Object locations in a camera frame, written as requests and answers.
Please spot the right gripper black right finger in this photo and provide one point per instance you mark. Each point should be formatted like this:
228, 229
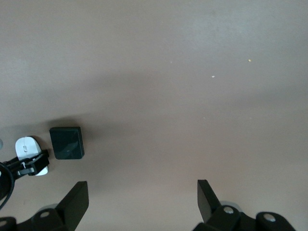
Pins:
211, 209

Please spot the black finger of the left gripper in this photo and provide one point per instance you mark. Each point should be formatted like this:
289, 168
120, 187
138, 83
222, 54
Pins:
39, 162

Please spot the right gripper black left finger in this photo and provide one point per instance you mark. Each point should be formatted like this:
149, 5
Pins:
69, 207

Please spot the white computer mouse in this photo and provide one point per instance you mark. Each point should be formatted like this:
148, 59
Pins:
27, 146

